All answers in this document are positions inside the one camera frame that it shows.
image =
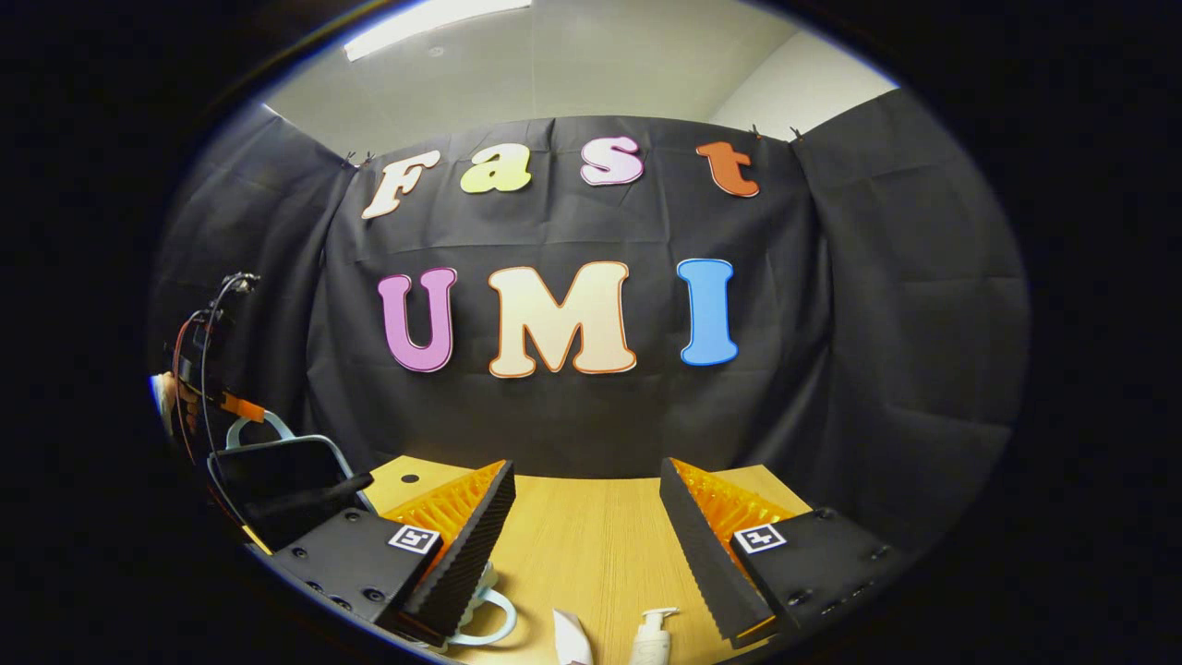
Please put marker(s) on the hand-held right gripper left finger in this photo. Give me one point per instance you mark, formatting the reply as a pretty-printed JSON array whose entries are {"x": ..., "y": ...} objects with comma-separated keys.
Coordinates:
[{"x": 471, "y": 552}]

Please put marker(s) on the white squeeze tube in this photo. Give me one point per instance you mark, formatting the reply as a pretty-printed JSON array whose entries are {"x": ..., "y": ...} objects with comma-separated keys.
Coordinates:
[{"x": 572, "y": 642}]

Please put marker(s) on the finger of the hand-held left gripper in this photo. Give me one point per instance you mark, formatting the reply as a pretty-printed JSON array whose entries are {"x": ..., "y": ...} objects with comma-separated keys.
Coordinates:
[{"x": 242, "y": 406}]

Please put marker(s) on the black backdrop cloth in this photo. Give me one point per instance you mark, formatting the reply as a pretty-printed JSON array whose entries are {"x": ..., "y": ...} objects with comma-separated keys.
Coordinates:
[{"x": 877, "y": 323}]

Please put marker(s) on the white pump bottle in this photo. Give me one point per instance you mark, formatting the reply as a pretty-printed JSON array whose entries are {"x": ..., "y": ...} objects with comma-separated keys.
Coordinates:
[{"x": 651, "y": 642}]

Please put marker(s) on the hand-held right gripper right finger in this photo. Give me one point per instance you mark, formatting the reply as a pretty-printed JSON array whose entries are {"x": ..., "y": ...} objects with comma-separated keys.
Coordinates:
[{"x": 702, "y": 559}]

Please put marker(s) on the ceiling light panel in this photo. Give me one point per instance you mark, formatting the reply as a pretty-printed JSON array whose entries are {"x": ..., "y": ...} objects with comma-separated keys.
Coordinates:
[{"x": 434, "y": 23}]

